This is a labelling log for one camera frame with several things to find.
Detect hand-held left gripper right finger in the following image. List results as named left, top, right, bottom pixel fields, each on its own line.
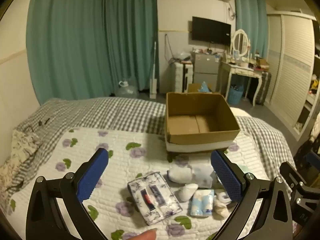
left=210, top=150, right=294, bottom=240

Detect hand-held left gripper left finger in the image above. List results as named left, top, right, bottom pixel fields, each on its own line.
left=26, top=148, right=110, bottom=240

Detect brown cardboard box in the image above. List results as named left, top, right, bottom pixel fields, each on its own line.
left=164, top=92, right=241, bottom=155

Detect blue plastic basket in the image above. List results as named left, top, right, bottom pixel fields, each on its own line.
left=229, top=84, right=244, bottom=105

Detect black wall television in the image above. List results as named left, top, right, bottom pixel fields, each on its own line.
left=191, top=16, right=232, bottom=47

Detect white socks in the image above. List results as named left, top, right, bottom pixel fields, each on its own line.
left=214, top=190, right=234, bottom=219

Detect white louvred wardrobe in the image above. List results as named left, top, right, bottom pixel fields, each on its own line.
left=266, top=11, right=320, bottom=142

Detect small cardboard box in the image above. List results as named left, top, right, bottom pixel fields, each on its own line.
left=187, top=83, right=218, bottom=94

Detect floral pillow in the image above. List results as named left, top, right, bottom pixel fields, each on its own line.
left=0, top=129, right=42, bottom=195

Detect white oval vanity mirror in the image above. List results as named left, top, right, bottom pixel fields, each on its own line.
left=231, top=29, right=251, bottom=58

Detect wide teal curtain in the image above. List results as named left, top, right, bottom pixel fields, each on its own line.
left=26, top=0, right=159, bottom=105

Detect floral tissue pack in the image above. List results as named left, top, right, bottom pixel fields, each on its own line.
left=127, top=171, right=183, bottom=226

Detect white stick mop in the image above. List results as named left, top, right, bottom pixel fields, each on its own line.
left=149, top=41, right=158, bottom=99

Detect white dressing table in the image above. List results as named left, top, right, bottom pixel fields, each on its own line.
left=220, top=60, right=272, bottom=107

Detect grey checked stool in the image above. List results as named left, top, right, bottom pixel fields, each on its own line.
left=255, top=71, right=272, bottom=105

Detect person's left hand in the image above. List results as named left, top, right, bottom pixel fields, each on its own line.
left=130, top=228, right=158, bottom=240

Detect grey checked bed sheet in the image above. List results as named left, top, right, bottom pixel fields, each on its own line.
left=0, top=97, right=295, bottom=205

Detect white floral quilt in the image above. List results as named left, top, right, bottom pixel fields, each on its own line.
left=10, top=126, right=293, bottom=240

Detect clear water jug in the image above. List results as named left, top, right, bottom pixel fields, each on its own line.
left=114, top=81, right=138, bottom=99

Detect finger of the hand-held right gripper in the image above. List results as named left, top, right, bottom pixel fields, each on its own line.
left=279, top=161, right=316, bottom=207
left=294, top=140, right=320, bottom=172

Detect white plastic drawer unit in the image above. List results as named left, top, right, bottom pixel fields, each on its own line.
left=174, top=61, right=194, bottom=93

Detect narrow teal curtain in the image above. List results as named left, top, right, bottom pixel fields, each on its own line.
left=232, top=0, right=269, bottom=58

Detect white sock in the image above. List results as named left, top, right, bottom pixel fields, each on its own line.
left=178, top=183, right=199, bottom=202

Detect grey mini fridge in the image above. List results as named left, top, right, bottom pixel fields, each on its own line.
left=190, top=51, right=223, bottom=93

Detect white fluffy towel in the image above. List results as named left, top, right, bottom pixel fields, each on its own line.
left=167, top=166, right=198, bottom=184

